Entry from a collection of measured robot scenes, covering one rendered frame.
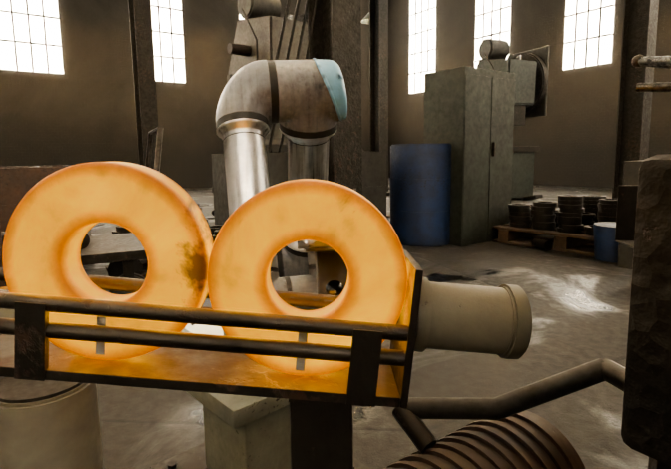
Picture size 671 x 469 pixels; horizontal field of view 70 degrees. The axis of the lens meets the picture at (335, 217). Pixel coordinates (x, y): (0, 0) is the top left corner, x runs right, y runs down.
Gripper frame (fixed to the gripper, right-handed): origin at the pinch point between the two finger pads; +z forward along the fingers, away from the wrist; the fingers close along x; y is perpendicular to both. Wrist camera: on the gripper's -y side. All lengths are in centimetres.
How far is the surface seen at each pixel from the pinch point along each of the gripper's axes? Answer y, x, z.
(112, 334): -7.1, -17.5, 17.2
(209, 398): -30, -26, -53
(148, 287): -3.8, -15.3, 16.0
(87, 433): -22.9, -32.5, -11.5
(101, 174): 4.8, -18.0, 17.9
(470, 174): 67, 134, -343
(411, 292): -5.0, 4.7, 18.2
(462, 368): -44, 51, -128
